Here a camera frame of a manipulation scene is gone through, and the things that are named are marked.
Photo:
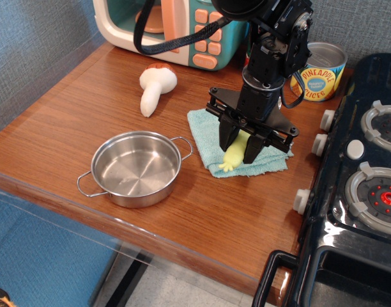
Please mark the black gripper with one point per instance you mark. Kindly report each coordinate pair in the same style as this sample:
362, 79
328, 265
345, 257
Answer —
254, 109

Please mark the yellow-green plush spoon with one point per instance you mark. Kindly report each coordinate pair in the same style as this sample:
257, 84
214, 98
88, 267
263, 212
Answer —
235, 153

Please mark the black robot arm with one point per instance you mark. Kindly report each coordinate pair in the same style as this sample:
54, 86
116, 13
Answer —
278, 49

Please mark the light blue folded cloth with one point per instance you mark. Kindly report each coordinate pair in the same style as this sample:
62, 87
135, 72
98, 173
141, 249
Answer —
205, 130

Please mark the teal toy microwave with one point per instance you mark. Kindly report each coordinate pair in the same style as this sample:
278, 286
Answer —
168, 20

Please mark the tomato sauce can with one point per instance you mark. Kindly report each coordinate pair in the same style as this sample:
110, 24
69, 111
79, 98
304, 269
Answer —
248, 48

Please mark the pineapple slices can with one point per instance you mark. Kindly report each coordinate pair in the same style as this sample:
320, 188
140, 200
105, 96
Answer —
322, 73

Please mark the white plush mushroom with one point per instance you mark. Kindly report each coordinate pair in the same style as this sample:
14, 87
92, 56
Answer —
156, 80

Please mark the stainless steel pot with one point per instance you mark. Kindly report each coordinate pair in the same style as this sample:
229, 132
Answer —
135, 169

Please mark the black toy stove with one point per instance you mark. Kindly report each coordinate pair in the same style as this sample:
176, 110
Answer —
345, 238

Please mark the orange plush toy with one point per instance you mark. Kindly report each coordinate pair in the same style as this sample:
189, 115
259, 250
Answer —
5, 302

